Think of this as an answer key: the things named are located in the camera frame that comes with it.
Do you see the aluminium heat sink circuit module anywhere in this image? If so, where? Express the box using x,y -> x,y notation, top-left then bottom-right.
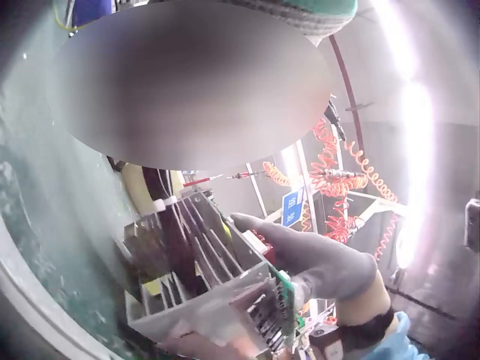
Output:
126,191 -> 312,360

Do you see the black hanging tool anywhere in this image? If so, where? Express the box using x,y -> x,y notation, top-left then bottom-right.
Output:
323,96 -> 347,142

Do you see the blue sign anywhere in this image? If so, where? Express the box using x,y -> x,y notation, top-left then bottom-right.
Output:
281,186 -> 306,227

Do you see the bunch of orange coiled hoses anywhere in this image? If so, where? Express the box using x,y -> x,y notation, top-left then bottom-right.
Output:
306,118 -> 372,242

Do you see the orange coiled hose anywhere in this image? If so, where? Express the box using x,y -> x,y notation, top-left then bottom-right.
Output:
347,142 -> 400,261
262,161 -> 297,188

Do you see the green textured mat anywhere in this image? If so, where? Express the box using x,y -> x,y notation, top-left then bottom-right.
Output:
0,22 -> 150,360

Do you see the person's right thumb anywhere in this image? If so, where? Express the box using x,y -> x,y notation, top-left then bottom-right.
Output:
229,213 -> 338,278

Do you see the black wrist band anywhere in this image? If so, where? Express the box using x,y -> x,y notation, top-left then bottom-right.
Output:
336,306 -> 396,347

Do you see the red metal hose fitting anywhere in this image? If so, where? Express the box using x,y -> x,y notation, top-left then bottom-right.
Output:
183,173 -> 225,187
226,171 -> 265,180

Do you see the red curved tube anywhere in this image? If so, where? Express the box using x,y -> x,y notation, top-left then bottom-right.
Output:
328,36 -> 366,177

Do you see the yellow tape roll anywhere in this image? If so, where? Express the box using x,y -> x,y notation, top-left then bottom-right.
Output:
122,163 -> 156,216

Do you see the person's right hand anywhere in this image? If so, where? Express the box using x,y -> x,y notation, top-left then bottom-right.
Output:
229,213 -> 392,327

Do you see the person's left hand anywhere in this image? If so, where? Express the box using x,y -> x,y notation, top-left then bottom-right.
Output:
231,0 -> 357,48

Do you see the white metal frame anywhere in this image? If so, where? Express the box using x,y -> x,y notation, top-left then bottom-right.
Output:
246,141 -> 407,240

